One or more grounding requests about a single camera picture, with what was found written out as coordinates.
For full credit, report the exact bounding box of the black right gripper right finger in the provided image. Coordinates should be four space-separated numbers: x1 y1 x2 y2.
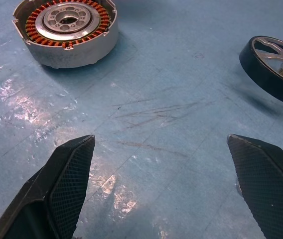
227 134 283 239

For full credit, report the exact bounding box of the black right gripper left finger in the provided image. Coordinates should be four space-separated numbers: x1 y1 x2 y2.
0 134 96 239

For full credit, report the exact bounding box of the black rotor ring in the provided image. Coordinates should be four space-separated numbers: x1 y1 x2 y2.
239 36 283 110

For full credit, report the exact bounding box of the round silver black object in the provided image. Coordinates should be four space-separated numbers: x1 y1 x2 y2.
12 0 119 69

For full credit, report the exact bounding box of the blue table cover sheet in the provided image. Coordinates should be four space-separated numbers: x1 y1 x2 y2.
0 0 283 239

